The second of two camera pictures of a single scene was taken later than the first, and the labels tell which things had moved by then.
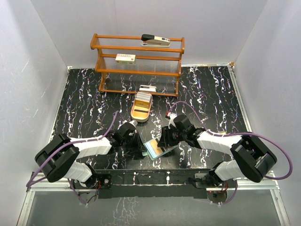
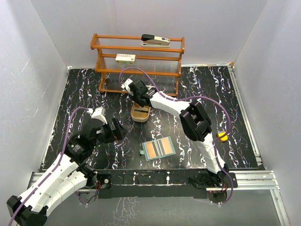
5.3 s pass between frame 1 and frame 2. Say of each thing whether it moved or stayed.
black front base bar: stayed
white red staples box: stayed
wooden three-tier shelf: stayed
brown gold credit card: moved
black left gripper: moved
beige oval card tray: stayed
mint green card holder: moved
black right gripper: moved
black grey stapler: stayed
